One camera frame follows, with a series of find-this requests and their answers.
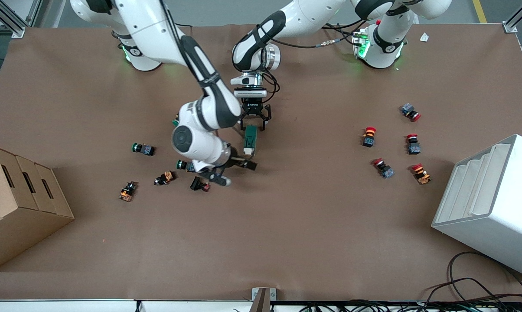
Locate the black switch with red light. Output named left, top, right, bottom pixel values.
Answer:
left=190, top=176, right=211, bottom=192

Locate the brown table mat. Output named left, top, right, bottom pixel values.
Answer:
left=0, top=23, right=522, bottom=302

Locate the black looped floor cable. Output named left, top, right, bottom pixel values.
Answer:
left=447, top=251, right=522, bottom=304

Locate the black cable bundle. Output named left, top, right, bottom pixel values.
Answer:
left=300, top=279, right=522, bottom=312

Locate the metal bracket at table edge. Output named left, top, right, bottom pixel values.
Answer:
left=251, top=287, right=277, bottom=312

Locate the white slotted rack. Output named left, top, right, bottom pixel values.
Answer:
left=431, top=134, right=522, bottom=279

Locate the black left arm base cable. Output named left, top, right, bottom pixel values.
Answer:
left=322, top=19, right=366, bottom=46

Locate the white table edge rail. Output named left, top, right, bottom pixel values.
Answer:
left=0, top=299, right=522, bottom=312

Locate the aluminium frame post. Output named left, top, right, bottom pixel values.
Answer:
left=0, top=0, right=45, bottom=38
left=502, top=0, right=522, bottom=34

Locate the green load switch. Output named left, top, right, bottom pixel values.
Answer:
left=243, top=125, right=258, bottom=156

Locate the brown cardboard box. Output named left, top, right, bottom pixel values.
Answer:
left=0, top=145, right=75, bottom=273

